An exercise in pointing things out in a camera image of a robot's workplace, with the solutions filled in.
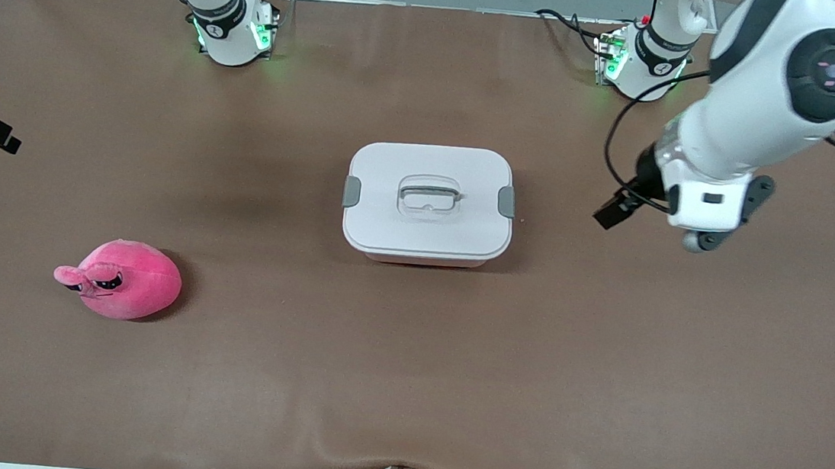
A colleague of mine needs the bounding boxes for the brown table mat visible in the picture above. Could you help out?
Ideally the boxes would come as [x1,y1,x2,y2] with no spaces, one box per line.
[0,0,835,469]

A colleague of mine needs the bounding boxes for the white box lid grey clasps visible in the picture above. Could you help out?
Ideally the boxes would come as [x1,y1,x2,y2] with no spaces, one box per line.
[338,136,522,267]

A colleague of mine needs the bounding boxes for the pink translucent plastic box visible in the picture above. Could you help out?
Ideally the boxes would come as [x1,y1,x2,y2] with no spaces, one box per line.
[363,247,489,273]

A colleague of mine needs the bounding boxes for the pink plush toy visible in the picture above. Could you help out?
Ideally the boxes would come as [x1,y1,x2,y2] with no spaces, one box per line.
[50,233,186,326]

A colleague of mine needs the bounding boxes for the black left arm base cable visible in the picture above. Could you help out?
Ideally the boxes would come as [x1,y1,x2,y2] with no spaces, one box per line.
[531,7,612,62]

